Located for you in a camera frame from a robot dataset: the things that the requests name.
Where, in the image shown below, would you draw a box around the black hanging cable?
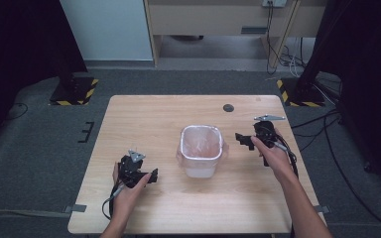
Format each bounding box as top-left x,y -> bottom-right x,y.
266,2 -> 280,75

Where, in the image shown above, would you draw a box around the pink translucent plastic bag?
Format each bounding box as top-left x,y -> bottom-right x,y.
176,124 -> 229,171

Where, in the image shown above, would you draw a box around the thin black floor cable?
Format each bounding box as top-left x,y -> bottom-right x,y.
4,102 -> 30,122

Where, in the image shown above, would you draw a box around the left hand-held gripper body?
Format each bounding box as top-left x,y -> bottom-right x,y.
118,149 -> 147,188

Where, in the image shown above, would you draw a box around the grey wall socket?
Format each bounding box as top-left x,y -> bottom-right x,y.
262,0 -> 288,8

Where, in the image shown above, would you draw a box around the black floor cables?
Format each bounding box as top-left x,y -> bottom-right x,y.
291,108 -> 381,236

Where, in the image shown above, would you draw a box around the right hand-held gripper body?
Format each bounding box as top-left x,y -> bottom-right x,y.
253,114 -> 286,149

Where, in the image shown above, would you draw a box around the white plastic trash bin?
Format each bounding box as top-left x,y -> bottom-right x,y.
178,124 -> 225,179

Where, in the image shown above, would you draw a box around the black curtain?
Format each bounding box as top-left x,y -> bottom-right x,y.
0,0 -> 88,150
294,0 -> 381,199

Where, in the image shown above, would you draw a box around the grey tape strip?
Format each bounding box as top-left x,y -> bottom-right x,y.
63,203 -> 87,214
314,204 -> 331,215

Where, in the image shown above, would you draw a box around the striped black stand base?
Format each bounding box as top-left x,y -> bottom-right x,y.
276,77 -> 326,108
49,76 -> 99,107

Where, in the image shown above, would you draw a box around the light wooden desk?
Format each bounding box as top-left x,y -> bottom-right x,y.
143,0 -> 328,68

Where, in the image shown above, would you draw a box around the white floor cables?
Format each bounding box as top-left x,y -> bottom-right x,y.
287,37 -> 310,77

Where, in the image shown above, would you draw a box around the person's left hand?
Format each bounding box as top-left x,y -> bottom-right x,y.
111,162 -> 153,221

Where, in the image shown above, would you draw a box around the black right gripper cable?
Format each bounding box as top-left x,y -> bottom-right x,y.
272,133 -> 300,179

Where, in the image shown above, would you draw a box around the person's right hand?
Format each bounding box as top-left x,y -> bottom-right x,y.
250,128 -> 297,183

